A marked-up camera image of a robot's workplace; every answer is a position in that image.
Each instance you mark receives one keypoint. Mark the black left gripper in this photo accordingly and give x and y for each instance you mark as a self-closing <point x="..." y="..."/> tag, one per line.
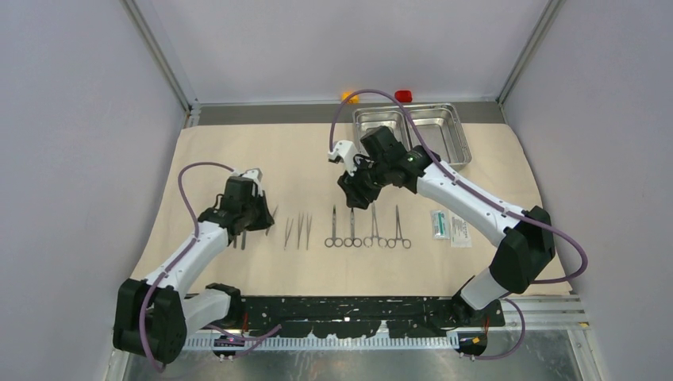
<point x="266" y="220"/>

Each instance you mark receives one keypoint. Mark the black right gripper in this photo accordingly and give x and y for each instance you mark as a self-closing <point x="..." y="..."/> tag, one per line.
<point x="357" y="196"/>

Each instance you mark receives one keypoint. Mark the steel tweezers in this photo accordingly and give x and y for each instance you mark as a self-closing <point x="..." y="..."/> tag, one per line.
<point x="288" y="230"/>
<point x="309" y="219"/>
<point x="301" y="219"/>

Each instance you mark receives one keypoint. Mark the steel mesh instrument tray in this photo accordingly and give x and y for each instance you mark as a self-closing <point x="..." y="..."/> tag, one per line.
<point x="438" y="125"/>

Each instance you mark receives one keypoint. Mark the long steel needle holder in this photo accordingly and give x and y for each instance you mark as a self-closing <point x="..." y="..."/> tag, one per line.
<point x="374" y="237"/>

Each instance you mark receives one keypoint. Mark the steel hemostat clamp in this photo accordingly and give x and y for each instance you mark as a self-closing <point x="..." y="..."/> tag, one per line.
<point x="398" y="238"/>

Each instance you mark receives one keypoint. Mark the cream cloth wrap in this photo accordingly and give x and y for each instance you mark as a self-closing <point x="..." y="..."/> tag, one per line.
<point x="298" y="178"/>

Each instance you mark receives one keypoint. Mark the straight steel scissors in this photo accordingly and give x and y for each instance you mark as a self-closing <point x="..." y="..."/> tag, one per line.
<point x="352" y="240"/>

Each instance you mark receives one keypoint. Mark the curved steel scissors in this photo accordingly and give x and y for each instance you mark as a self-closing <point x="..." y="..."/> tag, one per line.
<point x="333" y="241"/>

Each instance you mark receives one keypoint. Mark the green white sterile packet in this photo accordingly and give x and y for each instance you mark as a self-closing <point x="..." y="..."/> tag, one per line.
<point x="440" y="225"/>

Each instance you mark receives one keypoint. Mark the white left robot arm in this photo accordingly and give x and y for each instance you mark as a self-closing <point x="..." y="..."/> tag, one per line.
<point x="154" y="316"/>

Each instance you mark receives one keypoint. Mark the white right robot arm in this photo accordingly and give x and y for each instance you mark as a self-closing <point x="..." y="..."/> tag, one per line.
<point x="523" y="247"/>

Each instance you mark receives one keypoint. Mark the red block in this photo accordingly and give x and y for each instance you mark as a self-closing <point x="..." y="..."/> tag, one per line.
<point x="403" y="96"/>

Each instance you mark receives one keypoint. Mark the yellow block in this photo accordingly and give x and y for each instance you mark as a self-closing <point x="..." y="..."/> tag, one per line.
<point x="349" y="98"/>

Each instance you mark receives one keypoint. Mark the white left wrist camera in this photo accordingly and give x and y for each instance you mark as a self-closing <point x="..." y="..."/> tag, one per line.
<point x="255" y="175"/>

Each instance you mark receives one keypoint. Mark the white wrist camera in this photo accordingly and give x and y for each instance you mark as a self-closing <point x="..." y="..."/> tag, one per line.
<point x="255" y="175"/>
<point x="344" y="152"/>

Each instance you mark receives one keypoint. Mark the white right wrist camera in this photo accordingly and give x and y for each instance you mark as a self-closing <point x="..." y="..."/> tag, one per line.
<point x="344" y="152"/>

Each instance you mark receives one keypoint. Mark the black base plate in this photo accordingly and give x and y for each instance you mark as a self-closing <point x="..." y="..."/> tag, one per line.
<point x="356" y="317"/>

